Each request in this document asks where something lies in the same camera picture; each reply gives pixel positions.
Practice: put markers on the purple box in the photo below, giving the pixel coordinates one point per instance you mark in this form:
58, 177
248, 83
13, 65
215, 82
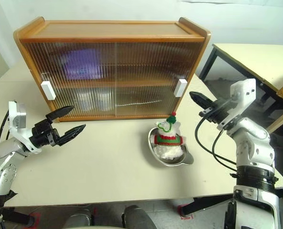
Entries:
82, 64

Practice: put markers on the red floor tape marker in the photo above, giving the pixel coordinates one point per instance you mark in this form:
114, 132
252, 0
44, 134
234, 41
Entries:
35, 219
185, 214

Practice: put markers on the wooden cabinet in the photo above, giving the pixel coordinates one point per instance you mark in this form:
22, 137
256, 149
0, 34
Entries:
112, 29

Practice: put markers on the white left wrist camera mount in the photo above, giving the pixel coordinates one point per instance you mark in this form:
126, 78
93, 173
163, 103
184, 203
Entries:
18, 121

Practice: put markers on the metal bowl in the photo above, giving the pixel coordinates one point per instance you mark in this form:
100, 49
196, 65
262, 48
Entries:
187, 159

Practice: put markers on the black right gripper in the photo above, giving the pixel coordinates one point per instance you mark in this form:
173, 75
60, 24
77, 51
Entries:
218, 111

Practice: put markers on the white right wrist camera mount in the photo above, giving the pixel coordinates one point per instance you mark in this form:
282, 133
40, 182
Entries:
242, 95

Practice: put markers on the white bottle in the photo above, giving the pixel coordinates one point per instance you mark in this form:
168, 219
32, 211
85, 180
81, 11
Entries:
84, 101
105, 101

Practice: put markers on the white plush toy, striped scarf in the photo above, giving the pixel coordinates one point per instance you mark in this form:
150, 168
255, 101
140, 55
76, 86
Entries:
168, 140

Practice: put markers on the black-framed side table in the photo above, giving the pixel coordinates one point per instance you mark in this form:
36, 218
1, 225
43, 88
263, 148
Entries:
241, 64

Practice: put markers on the grey rounded shape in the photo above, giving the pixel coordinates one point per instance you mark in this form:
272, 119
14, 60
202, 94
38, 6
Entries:
80, 220

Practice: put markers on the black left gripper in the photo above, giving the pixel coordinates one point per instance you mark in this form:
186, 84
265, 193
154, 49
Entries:
44, 136

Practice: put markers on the black table leg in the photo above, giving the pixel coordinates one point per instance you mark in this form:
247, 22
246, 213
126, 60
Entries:
208, 204

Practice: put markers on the dark rounded shape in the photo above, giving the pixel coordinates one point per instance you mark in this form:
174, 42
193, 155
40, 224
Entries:
139, 219

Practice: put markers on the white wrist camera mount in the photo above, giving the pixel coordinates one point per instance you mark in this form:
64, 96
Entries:
18, 121
242, 95

